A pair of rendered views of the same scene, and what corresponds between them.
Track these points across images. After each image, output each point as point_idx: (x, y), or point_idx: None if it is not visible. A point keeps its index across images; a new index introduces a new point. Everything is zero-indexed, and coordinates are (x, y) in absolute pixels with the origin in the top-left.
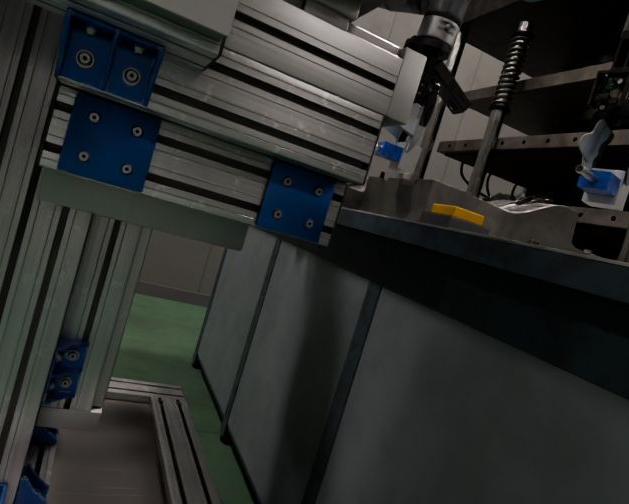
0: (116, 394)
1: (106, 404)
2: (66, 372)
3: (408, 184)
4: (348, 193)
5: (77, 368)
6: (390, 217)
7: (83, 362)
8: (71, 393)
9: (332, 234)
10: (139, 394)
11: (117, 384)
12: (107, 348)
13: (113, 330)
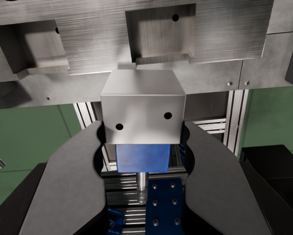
0: (93, 110)
1: (100, 112)
2: (184, 152)
3: (131, 47)
4: None
5: (180, 150)
6: (227, 90)
7: (179, 150)
8: (179, 144)
9: (288, 150)
10: (89, 102)
11: (84, 112)
12: (179, 149)
13: (180, 155)
